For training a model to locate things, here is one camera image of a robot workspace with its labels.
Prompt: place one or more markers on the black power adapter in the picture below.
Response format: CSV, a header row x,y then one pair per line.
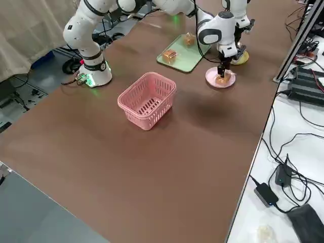
x,y
265,194
283,176

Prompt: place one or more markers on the clear plastic bag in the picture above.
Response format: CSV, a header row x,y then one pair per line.
x,y
265,233

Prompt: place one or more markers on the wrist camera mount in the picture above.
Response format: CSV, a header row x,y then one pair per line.
x,y
241,51
249,25

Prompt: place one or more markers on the aluminium camera post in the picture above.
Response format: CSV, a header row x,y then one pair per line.
x,y
300,38

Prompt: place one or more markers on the brown bread pack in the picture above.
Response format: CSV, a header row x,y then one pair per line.
x,y
169,56
188,40
224,80

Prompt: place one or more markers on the green plastic tray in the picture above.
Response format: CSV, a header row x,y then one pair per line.
x,y
187,58

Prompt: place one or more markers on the blue plastic crate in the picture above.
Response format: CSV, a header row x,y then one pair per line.
x,y
43,59

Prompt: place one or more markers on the green circuit board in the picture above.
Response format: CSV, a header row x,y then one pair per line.
x,y
81,79

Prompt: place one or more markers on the yellow round plate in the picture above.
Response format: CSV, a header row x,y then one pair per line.
x,y
243,61

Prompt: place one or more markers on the white round plate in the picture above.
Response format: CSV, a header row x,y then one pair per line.
x,y
211,79

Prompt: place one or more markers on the small pink plastic basket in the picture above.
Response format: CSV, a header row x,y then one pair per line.
x,y
136,119

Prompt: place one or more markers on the black power supply unit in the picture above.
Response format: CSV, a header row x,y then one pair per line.
x,y
303,93
307,73

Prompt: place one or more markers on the dark grey fabric pouch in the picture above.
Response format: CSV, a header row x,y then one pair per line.
x,y
307,222

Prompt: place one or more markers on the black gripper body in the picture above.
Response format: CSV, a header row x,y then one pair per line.
x,y
239,35
225,60

